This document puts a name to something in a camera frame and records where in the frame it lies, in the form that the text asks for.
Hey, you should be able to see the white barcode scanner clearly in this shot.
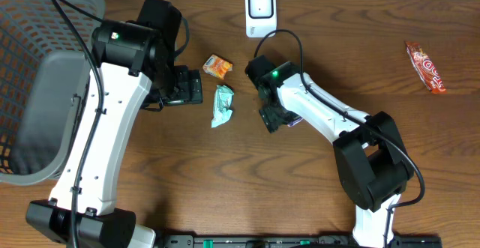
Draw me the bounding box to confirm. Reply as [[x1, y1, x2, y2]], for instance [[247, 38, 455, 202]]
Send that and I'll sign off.
[[244, 0, 278, 38]]

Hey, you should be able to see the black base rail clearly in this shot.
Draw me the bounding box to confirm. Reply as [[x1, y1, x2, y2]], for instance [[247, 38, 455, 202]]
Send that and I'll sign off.
[[154, 235, 443, 248]]

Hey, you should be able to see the red orange snack bar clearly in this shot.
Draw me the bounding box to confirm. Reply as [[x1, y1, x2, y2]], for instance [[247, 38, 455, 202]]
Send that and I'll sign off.
[[405, 42, 446, 94]]

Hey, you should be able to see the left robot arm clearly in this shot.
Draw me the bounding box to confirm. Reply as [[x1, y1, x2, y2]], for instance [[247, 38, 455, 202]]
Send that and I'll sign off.
[[25, 0, 203, 247]]

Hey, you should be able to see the mint green snack packet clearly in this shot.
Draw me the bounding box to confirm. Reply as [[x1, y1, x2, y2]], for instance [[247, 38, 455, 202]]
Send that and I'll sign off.
[[211, 85, 234, 128]]

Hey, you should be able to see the grey plastic mesh basket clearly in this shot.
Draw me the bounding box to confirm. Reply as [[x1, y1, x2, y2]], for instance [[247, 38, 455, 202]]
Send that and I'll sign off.
[[1, 0, 105, 185]]

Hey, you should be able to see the purple red snack bag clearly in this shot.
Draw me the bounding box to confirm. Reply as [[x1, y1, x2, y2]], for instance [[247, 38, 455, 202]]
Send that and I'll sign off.
[[287, 117, 303, 127]]

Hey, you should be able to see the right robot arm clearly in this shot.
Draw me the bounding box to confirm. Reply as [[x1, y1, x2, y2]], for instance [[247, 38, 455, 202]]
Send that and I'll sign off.
[[245, 55, 414, 247]]

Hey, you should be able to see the small orange snack box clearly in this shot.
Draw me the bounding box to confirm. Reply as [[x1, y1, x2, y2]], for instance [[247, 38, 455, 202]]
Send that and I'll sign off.
[[202, 54, 233, 79]]

